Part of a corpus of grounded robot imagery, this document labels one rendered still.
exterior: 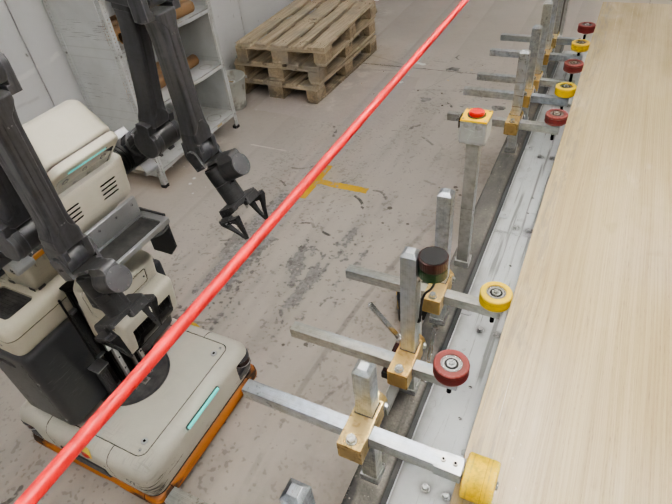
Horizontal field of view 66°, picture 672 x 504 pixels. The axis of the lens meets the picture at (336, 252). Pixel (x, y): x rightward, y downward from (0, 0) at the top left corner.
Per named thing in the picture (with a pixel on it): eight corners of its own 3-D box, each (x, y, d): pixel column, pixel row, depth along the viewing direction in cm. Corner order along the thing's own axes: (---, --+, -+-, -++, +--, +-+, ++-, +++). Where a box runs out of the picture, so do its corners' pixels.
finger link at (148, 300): (175, 318, 121) (150, 288, 117) (154, 341, 116) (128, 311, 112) (158, 319, 125) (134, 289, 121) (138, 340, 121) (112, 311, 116)
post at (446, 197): (430, 327, 153) (436, 193, 122) (434, 319, 156) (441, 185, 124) (442, 330, 152) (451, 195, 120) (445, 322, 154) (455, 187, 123)
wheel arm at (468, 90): (462, 96, 232) (463, 87, 230) (464, 93, 235) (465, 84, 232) (566, 108, 216) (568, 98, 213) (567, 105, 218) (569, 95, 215)
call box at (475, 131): (457, 145, 139) (459, 118, 134) (464, 133, 144) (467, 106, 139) (484, 149, 136) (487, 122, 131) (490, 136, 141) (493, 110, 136)
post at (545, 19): (526, 107, 252) (543, 1, 221) (528, 104, 254) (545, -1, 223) (534, 108, 251) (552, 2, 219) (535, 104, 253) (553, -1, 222)
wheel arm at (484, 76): (476, 81, 251) (477, 73, 248) (478, 79, 253) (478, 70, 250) (572, 91, 235) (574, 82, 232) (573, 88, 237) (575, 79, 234)
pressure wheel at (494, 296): (487, 337, 134) (492, 306, 126) (470, 316, 139) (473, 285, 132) (513, 326, 135) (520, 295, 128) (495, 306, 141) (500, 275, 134)
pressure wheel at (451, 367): (427, 399, 121) (428, 369, 114) (437, 373, 127) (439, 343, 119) (461, 411, 118) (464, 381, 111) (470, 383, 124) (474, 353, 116)
